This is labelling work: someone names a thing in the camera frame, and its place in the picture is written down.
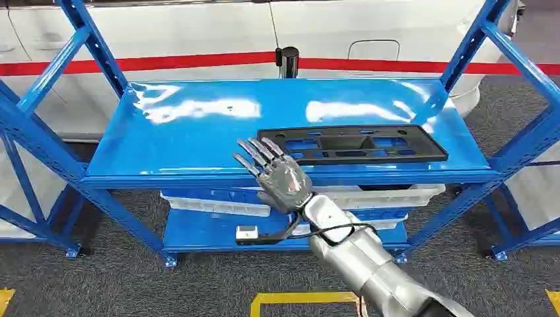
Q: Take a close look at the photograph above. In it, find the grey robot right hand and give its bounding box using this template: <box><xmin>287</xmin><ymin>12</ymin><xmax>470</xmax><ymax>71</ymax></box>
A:
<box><xmin>232</xmin><ymin>137</ymin><xmax>314</xmax><ymax>215</ymax></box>

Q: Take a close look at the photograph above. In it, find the white plastic bin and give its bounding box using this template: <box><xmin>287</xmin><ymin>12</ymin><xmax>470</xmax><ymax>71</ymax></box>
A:
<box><xmin>160</xmin><ymin>192</ymin><xmax>273</xmax><ymax>219</ymax></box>
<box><xmin>290</xmin><ymin>213</ymin><xmax>409</xmax><ymax>238</ymax></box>
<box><xmin>306</xmin><ymin>184</ymin><xmax>446</xmax><ymax>211</ymax></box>

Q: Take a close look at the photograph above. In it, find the large blue steel rack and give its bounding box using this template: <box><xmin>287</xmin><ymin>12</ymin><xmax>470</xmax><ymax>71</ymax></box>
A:
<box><xmin>0</xmin><ymin>0</ymin><xmax>560</xmax><ymax>269</ymax></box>

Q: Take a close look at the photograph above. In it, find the red barrier belt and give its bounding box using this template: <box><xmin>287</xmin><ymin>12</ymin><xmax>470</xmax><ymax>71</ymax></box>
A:
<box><xmin>0</xmin><ymin>52</ymin><xmax>560</xmax><ymax>78</ymax></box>

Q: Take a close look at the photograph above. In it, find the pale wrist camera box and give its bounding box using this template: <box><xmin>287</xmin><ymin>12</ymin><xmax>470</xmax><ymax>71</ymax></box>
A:
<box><xmin>235</xmin><ymin>225</ymin><xmax>285</xmax><ymax>246</ymax></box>

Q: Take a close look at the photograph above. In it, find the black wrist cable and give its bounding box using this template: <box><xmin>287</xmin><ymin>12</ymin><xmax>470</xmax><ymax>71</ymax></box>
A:
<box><xmin>279</xmin><ymin>211</ymin><xmax>380</xmax><ymax>247</ymax></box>

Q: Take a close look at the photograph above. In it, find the black barrier post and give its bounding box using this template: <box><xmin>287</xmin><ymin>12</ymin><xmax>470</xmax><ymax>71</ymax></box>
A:
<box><xmin>274</xmin><ymin>46</ymin><xmax>301</xmax><ymax>80</ymax></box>

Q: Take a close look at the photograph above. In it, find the black plastic frame panel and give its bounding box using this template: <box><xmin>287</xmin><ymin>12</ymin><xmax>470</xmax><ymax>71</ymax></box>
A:
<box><xmin>257</xmin><ymin>124</ymin><xmax>450</xmax><ymax>166</ymax></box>

